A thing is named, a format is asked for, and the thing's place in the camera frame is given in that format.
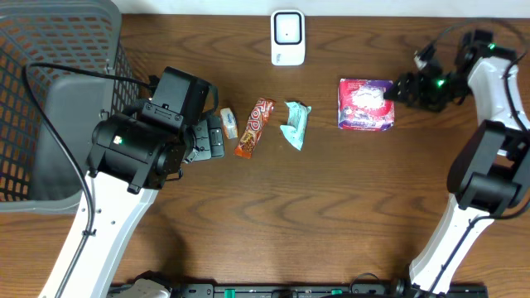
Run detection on mint green snack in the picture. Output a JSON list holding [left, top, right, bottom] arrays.
[[280, 102, 312, 151]]

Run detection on grey plastic mesh basket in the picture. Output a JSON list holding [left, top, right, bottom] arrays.
[[1, 0, 138, 214]]

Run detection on orange Top chocolate bar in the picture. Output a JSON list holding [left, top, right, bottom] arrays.
[[234, 98, 276, 159]]

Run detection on red purple snack bag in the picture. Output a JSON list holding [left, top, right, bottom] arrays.
[[337, 79, 395, 132]]

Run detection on small orange white candy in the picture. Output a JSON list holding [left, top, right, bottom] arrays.
[[220, 108, 239, 139]]

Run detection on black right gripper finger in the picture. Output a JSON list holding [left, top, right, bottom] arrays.
[[383, 84, 410, 103], [392, 72, 414, 89]]

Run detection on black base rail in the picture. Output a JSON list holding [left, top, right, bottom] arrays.
[[107, 282, 489, 298]]

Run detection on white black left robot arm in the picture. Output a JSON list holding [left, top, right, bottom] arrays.
[[40, 67, 224, 297]]

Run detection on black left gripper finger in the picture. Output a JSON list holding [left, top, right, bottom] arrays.
[[184, 120, 212, 164], [207, 115, 224, 159]]

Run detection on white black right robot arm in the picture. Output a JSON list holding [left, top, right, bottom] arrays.
[[384, 30, 529, 297]]

